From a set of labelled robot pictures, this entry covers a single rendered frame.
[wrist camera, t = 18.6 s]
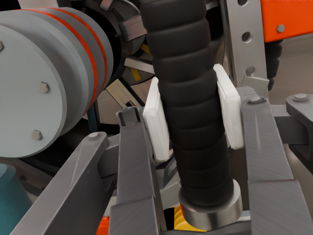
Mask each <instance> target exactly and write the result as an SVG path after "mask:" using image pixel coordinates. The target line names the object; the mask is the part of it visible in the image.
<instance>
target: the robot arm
mask: <svg viewBox="0 0 313 235"><path fill-rule="evenodd" d="M213 68H214V70H215V71H216V74H217V80H218V81H217V84H218V90H217V92H218V95H219V99H220V105H221V115H222V119H223V124H224V127H225V131H226V134H227V137H228V139H229V142H230V145H231V148H233V149H234V150H237V149H244V147H245V152H246V163H247V175H248V194H249V206H250V218H251V220H246V221H237V222H234V223H231V224H228V225H225V226H222V227H219V228H216V229H213V230H210V231H206V232H202V231H190V230H179V229H173V230H167V227H166V222H165V217H164V212H163V205H162V200H161V195H160V190H159V184H158V179H157V173H156V168H155V162H154V159H155V161H157V162H164V161H167V159H169V138H170V134H169V130H168V122H167V121H166V117H165V113H164V109H163V101H162V100H161V96H160V93H159V90H158V86H157V83H158V79H157V78H156V77H154V78H153V79H152V82H151V86H150V90H149V93H148V97H147V101H146V105H145V106H144V107H138V106H131V107H127V108H123V109H121V110H119V111H118V112H117V113H116V117H117V120H118V123H119V126H120V133H119V134H117V135H115V136H112V137H109V138H108V136H107V134H106V132H103V131H100V132H93V133H91V134H89V135H88V136H86V137H85V138H84V139H83V140H82V141H81V143H80V144H79V145H78V146H77V148H76V149H75V150H74V152H73V153H72V154H71V155H70V157H69V158H68V159H67V161H66V162H65V163H64V165H63V166H62V167H61V169H60V170H59V171H58V173H57V174H56V175H55V176H54V177H53V179H52V180H51V181H50V183H49V184H48V185H47V187H46V188H45V189H44V190H43V192H42V193H41V194H40V196H39V197H38V198H37V200H36V201H35V202H34V204H33V205H32V206H31V207H30V209H29V210H28V211H27V212H26V214H25V215H24V216H23V218H22V219H21V220H20V222H19V223H18V224H17V225H16V227H15V228H14V229H13V231H12V232H11V233H10V235H95V234H96V232H97V230H98V227H99V225H100V223H101V220H102V218H103V215H104V213H105V211H106V208H107V206H108V203H109V201H110V198H111V196H112V194H113V191H114V189H115V187H116V185H117V196H116V205H113V206H111V208H110V215H109V233H108V235H313V221H312V218H311V216H310V213H309V210H308V207H307V204H306V200H305V197H304V195H303V192H302V189H301V186H300V183H299V181H298V179H294V178H293V175H292V172H291V169H290V166H289V163H288V159H287V156H286V153H285V150H284V147H283V144H288V147H289V149H290V150H291V151H292V152H293V154H294V155H295V156H296V157H297V158H298V159H299V160H300V161H301V163H302V164H303V165H304V166H305V167H306V168H307V169H308V170H309V172H310V173H311V174H312V175H313V95H311V94H307V93H303V94H302V93H299V94H296V95H292V96H289V97H287V98H286V105H270V103H269V100H268V99H267V98H265V97H259V95H258V94H257V93H256V91H255V90H254V89H253V88H252V87H249V86H244V87H238V88H235V87H234V86H233V84H232V82H231V81H230V79H229V77H228V75H227V74H226V72H225V70H224V69H223V67H222V65H220V64H215V65H214V67H213ZM152 154H153V155H154V159H153V155H152Z"/></svg>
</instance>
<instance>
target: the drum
mask: <svg viewBox="0 0 313 235"><path fill-rule="evenodd" d="M113 63H114V59H113V52H112V47H111V45H110V42H109V40H108V38H107V36H106V34H105V32H104V31H103V29H102V28H101V27H100V26H99V25H98V23H97V22H95V21H94V20H93V19H92V18H91V17H89V16H88V15H87V14H85V13H83V12H81V11H79V10H76V9H74V8H70V7H38V8H31V9H16V10H10V11H1V12H0V157H2V158H9V159H17V158H25V157H29V156H33V155H35V154H38V153H40V152H42V151H44V150H45V149H47V148H48V147H49V146H51V145H52V144H53V143H54V142H55V140H56V139H57V138H58V137H59V136H62V135H63V134H65V133H67V132H68V131H69V130H71V129H72V128H73V127H74V126H75V125H76V124H77V123H78V122H79V120H80V119H81V118H82V117H83V116H84V114H85V113H86V112H87V111H88V109H89V108H90V106H91V105H92V104H93V102H94V101H95V100H96V99H97V98H98V97H99V95H100V94H101V92H102V91H103V90H104V88H105V87H106V85H107V84H108V82H109V80H110V78H111V75H112V71H113Z"/></svg>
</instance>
